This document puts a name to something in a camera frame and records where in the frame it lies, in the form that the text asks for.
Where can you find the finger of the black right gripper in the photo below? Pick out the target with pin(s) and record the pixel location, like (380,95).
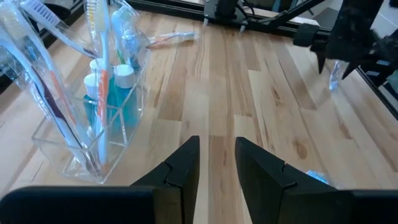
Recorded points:
(321,57)
(354,60)

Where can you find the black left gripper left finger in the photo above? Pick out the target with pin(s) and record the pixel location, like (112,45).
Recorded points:
(177,186)

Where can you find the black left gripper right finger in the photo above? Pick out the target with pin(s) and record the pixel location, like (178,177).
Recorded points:
(273,193)

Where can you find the blue toothbrush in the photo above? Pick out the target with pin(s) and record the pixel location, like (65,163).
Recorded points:
(32,51)
(134,60)
(317,176)

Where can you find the clear acrylic organizer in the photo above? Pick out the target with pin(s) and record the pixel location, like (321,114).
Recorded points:
(118,146)

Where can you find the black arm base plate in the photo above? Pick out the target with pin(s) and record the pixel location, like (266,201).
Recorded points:
(211,14)

